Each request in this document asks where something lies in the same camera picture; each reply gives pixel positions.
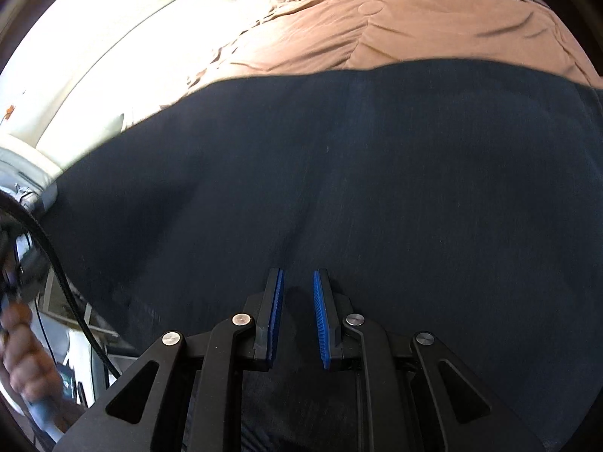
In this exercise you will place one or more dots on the person's left hand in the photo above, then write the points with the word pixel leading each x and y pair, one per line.
pixel 28 362

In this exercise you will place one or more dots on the small orange object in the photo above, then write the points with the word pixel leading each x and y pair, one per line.
pixel 8 112

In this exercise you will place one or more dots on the black pants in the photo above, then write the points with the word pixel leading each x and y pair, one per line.
pixel 377 174

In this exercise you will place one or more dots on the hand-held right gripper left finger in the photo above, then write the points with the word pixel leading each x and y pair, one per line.
pixel 275 310

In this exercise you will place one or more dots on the cream padded headboard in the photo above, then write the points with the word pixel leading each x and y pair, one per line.
pixel 94 56

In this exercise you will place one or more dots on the orange blanket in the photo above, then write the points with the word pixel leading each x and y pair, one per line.
pixel 377 23

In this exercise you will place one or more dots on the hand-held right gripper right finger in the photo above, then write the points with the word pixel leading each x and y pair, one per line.
pixel 322 320

